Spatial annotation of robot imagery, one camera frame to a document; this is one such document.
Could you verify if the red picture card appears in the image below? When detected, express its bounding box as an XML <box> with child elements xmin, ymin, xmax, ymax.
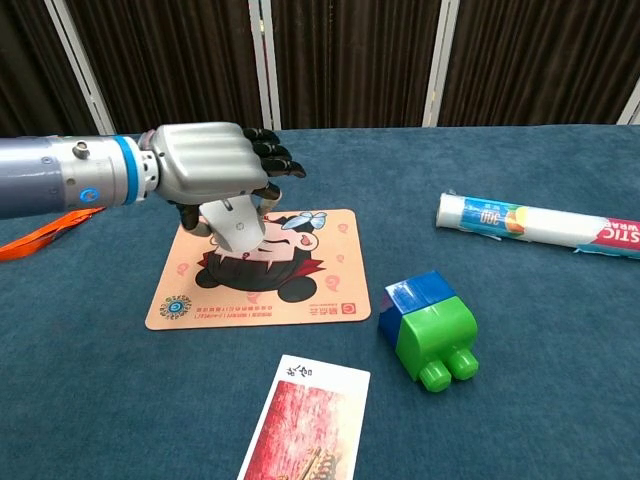
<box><xmin>235</xmin><ymin>353</ymin><xmax>373</xmax><ymax>480</ymax></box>

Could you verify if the white computer mouse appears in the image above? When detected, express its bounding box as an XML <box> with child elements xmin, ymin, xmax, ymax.
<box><xmin>199</xmin><ymin>194</ymin><xmax>269</xmax><ymax>254</ymax></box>

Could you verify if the blue felt table mat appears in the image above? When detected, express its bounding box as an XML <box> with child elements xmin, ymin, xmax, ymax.
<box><xmin>0</xmin><ymin>123</ymin><xmax>640</xmax><ymax>480</ymax></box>

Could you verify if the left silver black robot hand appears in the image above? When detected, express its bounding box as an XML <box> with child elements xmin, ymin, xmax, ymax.
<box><xmin>149</xmin><ymin>122</ymin><xmax>307</xmax><ymax>234</ymax></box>

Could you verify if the plastic wrap roll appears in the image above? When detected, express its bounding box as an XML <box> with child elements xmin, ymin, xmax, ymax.
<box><xmin>434</xmin><ymin>190</ymin><xmax>640</xmax><ymax>262</ymax></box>

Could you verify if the blue and green toy block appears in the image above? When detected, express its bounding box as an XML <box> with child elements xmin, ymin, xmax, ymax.
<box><xmin>377</xmin><ymin>270</ymin><xmax>481</xmax><ymax>394</ymax></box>

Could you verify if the cartoon print mouse pad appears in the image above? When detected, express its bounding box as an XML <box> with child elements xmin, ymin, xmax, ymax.
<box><xmin>144</xmin><ymin>208</ymin><xmax>373</xmax><ymax>332</ymax></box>

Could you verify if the orange lanyard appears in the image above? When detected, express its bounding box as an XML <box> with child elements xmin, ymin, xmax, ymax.
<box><xmin>0</xmin><ymin>206</ymin><xmax>107</xmax><ymax>263</ymax></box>

